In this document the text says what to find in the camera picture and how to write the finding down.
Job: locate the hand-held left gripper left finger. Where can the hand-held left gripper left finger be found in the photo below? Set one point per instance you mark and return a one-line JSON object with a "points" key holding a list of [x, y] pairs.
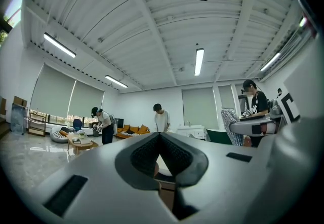
{"points": [[101, 180]]}

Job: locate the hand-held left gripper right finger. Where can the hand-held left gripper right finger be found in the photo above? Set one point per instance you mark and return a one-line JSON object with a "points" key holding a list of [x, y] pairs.
{"points": [[222, 180]]}

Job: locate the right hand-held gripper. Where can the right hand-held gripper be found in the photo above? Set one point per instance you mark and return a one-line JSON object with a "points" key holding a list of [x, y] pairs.
{"points": [[291, 106]]}

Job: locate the grey scrubbing cloth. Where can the grey scrubbing cloth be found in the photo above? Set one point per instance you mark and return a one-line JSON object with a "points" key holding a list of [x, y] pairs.
{"points": [[231, 126]]}

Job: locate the grey window blind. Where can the grey window blind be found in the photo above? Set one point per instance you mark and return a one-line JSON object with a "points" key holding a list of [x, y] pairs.
{"points": [[53, 91], [86, 98], [226, 98], [200, 109]]}

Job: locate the green chair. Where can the green chair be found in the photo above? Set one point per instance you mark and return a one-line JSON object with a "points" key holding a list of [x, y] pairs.
{"points": [[219, 136]]}

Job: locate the wooden coffee table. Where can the wooden coffee table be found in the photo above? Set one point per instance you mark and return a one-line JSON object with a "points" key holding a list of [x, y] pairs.
{"points": [[81, 143]]}

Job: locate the potted green plant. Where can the potted green plant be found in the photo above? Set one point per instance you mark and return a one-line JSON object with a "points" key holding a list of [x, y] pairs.
{"points": [[82, 133]]}

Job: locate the black cabinet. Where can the black cabinet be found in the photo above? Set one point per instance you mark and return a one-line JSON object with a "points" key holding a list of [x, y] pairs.
{"points": [[119, 125]]}

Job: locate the white vanity cabinet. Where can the white vanity cabinet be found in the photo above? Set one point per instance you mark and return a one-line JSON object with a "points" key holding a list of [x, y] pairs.
{"points": [[191, 131]]}

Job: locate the orange sofa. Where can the orange sofa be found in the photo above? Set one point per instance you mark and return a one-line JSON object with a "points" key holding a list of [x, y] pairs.
{"points": [[131, 130]]}

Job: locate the blue chair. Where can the blue chair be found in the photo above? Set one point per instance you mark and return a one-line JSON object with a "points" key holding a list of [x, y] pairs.
{"points": [[78, 125]]}

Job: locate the grey striped beanbag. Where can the grey striped beanbag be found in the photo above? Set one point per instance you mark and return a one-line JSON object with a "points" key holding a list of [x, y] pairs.
{"points": [[59, 134]]}

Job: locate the ceiling strip light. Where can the ceiling strip light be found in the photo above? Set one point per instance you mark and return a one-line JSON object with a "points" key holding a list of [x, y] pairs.
{"points": [[303, 22], [59, 45], [199, 62], [116, 81], [270, 62]]}

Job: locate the wide glass window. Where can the wide glass window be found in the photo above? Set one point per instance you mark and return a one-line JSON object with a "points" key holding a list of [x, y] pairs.
{"points": [[58, 119]]}

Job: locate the wooden shelf rack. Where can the wooden shelf rack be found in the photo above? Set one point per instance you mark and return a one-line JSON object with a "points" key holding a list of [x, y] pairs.
{"points": [[36, 124]]}

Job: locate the plastic wrapped panel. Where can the plastic wrapped panel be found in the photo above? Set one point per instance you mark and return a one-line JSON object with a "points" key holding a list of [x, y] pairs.
{"points": [[19, 119]]}

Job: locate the cardboard box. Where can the cardboard box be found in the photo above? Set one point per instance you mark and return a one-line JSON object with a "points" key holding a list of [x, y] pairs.
{"points": [[20, 101]]}

